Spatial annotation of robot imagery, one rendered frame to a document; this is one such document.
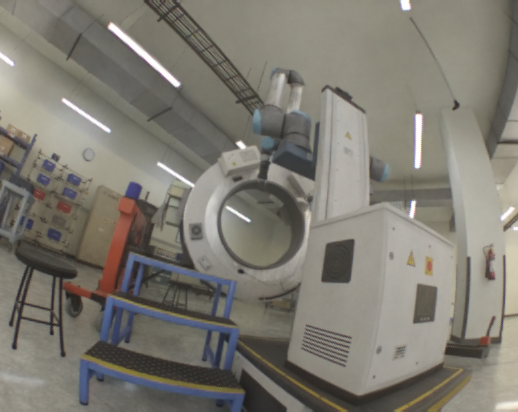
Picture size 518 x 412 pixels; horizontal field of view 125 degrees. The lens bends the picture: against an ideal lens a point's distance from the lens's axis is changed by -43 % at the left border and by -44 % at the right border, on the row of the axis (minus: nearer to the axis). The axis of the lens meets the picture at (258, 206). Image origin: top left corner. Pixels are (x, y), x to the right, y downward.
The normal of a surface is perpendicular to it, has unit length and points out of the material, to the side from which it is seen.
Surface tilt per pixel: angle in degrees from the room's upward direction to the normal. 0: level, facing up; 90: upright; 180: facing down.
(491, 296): 90
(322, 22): 180
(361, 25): 180
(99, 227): 90
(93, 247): 90
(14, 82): 90
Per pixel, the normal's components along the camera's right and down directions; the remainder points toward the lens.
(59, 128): 0.84, -0.03
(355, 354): -0.89, -0.31
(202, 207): 0.32, -0.26
